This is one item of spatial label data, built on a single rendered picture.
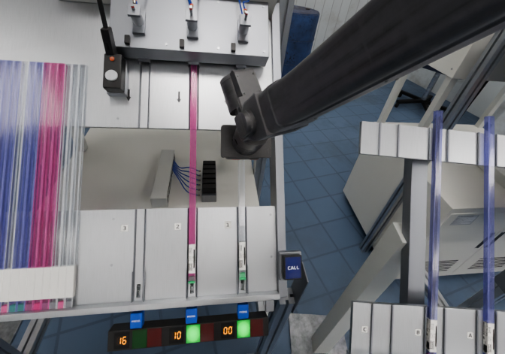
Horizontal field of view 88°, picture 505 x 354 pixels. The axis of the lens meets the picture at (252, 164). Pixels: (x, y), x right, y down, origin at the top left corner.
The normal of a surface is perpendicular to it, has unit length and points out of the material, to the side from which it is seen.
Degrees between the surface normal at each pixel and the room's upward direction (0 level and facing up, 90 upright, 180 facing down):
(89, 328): 0
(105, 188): 0
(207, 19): 43
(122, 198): 0
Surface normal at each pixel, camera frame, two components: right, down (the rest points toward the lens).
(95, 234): 0.16, -0.11
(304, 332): 0.11, -0.77
